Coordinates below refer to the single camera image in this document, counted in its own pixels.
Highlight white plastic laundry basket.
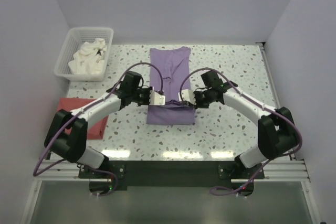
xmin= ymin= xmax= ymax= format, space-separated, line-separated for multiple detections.
xmin=54 ymin=27 xmax=113 ymax=82

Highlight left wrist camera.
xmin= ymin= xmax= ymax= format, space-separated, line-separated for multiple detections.
xmin=149 ymin=90 xmax=166 ymax=106

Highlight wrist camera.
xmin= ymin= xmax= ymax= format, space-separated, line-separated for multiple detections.
xmin=149 ymin=90 xmax=166 ymax=106
xmin=178 ymin=89 xmax=196 ymax=105

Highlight aluminium side rail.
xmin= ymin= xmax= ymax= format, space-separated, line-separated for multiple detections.
xmin=258 ymin=40 xmax=297 ymax=161

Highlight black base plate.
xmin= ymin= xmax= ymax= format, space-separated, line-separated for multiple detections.
xmin=78 ymin=161 xmax=265 ymax=194

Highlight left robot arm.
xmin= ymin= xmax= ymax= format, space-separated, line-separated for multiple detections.
xmin=44 ymin=71 xmax=153 ymax=178

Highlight folded red t shirt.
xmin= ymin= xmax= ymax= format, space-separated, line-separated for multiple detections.
xmin=57 ymin=98 xmax=108 ymax=140

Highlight white crumpled t shirt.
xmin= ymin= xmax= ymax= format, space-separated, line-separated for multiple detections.
xmin=68 ymin=38 xmax=107 ymax=75

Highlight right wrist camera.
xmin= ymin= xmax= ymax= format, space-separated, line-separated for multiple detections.
xmin=178 ymin=89 xmax=196 ymax=105

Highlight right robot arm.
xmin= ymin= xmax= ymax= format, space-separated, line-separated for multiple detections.
xmin=193 ymin=68 xmax=302 ymax=178

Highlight aluminium front rail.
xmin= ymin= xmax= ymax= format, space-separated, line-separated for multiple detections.
xmin=38 ymin=160 xmax=309 ymax=182

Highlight purple t shirt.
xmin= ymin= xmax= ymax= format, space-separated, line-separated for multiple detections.
xmin=146 ymin=47 xmax=195 ymax=126

